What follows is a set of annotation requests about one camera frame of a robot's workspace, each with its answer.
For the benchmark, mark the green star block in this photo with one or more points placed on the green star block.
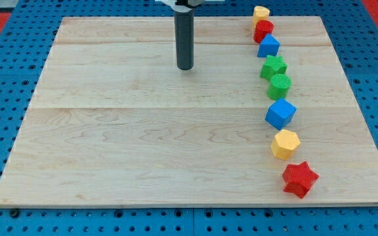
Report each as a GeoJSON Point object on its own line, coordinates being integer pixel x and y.
{"type": "Point", "coordinates": [273, 65]}

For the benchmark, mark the blue triangle block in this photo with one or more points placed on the blue triangle block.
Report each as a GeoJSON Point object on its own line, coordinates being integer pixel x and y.
{"type": "Point", "coordinates": [268, 46]}

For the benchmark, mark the red star block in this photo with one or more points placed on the red star block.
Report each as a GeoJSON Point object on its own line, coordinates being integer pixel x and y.
{"type": "Point", "coordinates": [299, 179]}

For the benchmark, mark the light wooden board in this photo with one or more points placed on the light wooden board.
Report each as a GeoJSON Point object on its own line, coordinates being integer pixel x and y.
{"type": "Point", "coordinates": [113, 123]}

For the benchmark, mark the blue cube block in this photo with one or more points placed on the blue cube block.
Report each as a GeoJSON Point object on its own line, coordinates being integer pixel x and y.
{"type": "Point", "coordinates": [280, 113]}

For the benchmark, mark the green cylinder block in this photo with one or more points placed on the green cylinder block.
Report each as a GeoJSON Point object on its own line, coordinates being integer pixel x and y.
{"type": "Point", "coordinates": [279, 85]}

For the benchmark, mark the yellow hexagon block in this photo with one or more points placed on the yellow hexagon block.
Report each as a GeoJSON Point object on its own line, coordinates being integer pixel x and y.
{"type": "Point", "coordinates": [285, 144]}

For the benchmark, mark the red cylinder block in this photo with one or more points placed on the red cylinder block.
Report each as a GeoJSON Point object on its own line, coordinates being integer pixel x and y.
{"type": "Point", "coordinates": [262, 28]}

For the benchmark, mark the yellow heart block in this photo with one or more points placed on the yellow heart block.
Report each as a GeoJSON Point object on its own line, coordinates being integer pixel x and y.
{"type": "Point", "coordinates": [259, 13]}

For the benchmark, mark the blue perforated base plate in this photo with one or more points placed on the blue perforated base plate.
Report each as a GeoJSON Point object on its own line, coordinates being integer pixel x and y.
{"type": "Point", "coordinates": [27, 30]}

